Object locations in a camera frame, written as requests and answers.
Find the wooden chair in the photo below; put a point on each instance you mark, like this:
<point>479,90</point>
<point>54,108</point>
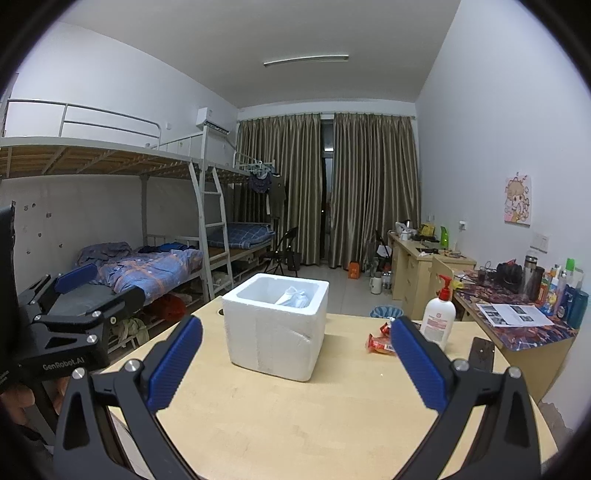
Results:
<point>442,286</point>

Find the ceiling light tube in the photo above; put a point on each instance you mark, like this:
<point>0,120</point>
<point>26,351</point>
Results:
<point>306,60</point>

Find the orange container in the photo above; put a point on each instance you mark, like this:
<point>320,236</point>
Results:
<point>354,270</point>

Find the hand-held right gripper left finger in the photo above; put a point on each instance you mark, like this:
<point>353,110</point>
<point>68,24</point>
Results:
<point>175,364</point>

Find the blue orange patterned quilt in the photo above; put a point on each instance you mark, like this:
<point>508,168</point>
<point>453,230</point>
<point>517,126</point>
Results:
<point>152,270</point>

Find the red cloth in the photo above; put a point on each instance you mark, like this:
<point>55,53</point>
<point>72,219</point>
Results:
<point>173,308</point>

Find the wooden desk with drawers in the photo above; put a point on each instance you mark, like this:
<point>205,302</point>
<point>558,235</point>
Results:
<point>406,274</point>

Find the steel thermos bottle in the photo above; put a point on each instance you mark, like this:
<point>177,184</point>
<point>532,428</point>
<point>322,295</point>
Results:
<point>533,279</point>

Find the light wooden desk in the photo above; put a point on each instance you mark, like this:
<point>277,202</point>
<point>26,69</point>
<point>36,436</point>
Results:
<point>531,367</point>

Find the printed paper sheet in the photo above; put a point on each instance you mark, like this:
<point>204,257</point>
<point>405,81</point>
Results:
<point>515,314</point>

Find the white electric kettle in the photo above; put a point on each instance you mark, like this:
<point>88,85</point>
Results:
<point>404,230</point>

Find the black smartphone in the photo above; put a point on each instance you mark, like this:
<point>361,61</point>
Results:
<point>481,353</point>

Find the hanging dark clothes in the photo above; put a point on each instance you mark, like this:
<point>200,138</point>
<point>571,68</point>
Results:
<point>268,191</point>

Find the person's left hand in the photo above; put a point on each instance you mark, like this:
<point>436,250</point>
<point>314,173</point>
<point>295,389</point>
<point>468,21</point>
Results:
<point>14,402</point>

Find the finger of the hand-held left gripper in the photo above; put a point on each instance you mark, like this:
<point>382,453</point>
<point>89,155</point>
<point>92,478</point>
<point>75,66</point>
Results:
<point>117,305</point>
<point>76,278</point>

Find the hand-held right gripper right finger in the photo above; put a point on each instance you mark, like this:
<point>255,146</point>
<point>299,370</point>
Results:
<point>418,364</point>

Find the white metal bunk bed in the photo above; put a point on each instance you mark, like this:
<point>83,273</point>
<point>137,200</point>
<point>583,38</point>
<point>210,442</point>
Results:
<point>92,161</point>
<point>231,173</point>

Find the trash bin with blue bag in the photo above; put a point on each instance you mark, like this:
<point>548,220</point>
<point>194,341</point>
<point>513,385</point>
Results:
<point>382,313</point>

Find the white air conditioner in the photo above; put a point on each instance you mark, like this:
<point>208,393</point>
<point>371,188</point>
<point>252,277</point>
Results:
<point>210,120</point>

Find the blue checked bedding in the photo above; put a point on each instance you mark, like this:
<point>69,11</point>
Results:
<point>240,234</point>

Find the white lotion pump bottle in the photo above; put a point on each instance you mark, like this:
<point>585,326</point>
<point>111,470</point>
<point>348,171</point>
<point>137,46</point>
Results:
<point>436,323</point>

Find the brown curtain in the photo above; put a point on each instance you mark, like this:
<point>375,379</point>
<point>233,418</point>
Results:
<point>286,184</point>
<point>374,184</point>

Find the pink cartoon wall poster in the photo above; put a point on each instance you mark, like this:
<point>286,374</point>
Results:
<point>518,199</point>

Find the dark grey clothing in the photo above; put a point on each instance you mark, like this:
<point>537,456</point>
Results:
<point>104,254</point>

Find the beige cloth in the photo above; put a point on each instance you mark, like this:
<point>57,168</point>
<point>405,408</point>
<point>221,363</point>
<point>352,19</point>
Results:
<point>130,331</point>

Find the black folding chair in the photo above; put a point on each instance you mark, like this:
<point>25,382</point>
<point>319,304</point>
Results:
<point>284,251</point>

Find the printed desk mat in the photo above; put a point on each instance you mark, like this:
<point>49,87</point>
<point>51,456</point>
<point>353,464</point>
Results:
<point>521,337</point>

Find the row of toiletry bottles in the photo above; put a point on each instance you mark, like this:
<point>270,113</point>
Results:
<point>565,295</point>

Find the green bottle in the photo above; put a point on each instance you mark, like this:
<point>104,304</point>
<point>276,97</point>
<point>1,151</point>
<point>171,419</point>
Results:
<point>444,237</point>

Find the white jug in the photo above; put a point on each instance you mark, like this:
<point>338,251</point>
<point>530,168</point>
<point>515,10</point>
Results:
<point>376,284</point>

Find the white foam box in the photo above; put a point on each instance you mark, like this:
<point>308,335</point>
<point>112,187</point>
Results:
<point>272,337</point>

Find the white wall switch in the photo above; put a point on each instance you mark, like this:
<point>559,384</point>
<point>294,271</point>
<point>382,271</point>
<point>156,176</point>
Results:
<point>539,242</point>

